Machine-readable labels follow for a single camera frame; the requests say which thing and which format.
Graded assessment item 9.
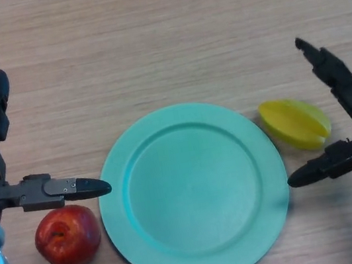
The yellow starfruit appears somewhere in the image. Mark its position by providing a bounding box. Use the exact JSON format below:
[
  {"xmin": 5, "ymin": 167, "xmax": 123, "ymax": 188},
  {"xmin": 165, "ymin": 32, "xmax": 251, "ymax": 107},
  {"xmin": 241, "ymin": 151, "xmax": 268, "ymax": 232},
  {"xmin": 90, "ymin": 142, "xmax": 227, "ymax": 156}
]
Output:
[{"xmin": 256, "ymin": 91, "xmax": 335, "ymax": 158}]

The red apple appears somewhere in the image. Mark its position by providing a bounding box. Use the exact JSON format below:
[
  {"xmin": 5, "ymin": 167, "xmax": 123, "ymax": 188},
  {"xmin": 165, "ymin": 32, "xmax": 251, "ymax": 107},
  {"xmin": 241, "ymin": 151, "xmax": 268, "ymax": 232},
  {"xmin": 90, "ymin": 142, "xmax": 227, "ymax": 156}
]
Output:
[{"xmin": 30, "ymin": 200, "xmax": 107, "ymax": 264}]

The green round plate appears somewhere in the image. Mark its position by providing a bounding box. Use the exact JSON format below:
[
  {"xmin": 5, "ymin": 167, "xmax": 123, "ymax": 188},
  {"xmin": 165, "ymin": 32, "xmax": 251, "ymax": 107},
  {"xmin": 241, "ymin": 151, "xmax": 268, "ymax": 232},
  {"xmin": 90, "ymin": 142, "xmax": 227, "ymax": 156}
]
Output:
[{"xmin": 85, "ymin": 89, "xmax": 301, "ymax": 264}]

